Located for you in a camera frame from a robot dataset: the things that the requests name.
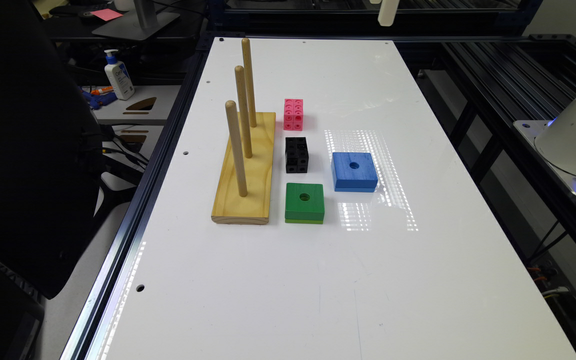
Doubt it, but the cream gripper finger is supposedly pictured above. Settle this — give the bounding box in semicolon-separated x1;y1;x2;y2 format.
377;0;399;27

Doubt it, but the pink linking cube block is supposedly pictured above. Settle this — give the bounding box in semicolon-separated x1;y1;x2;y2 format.
283;99;304;131

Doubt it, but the far wooden peg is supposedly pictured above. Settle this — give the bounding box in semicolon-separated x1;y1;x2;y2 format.
241;38;257;128

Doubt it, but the wooden peg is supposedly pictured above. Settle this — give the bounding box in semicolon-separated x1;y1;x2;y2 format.
241;38;257;128
225;100;248;197
234;65;252;158

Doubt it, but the middle wooden peg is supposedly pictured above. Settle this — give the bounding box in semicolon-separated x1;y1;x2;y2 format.
234;65;252;158

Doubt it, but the blue square block with hole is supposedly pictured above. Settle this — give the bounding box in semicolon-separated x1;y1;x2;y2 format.
331;152;378;192

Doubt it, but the black linking cube block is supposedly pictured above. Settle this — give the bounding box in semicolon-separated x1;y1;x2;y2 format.
285;137;309;173

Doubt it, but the near wooden peg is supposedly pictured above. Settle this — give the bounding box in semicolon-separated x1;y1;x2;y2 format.
225;100;248;197

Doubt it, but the green square block with hole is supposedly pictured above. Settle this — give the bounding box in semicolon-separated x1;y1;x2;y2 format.
284;183;325;224

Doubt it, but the silver monitor stand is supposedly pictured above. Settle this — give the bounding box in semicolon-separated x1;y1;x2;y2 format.
92;0;179;41

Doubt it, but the wooden peg base board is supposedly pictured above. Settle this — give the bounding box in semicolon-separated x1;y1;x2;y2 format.
211;112;276;225

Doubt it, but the white lotion pump bottle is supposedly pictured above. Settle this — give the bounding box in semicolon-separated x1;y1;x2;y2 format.
104;49;135;100

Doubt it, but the pink sticky note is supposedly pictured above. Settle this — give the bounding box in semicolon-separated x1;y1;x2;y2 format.
91;8;123;22

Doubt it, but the blue tool on side desk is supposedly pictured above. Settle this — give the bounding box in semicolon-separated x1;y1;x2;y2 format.
82;87;117;110

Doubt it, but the black office chair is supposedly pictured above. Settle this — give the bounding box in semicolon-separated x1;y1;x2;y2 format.
0;0;107;300

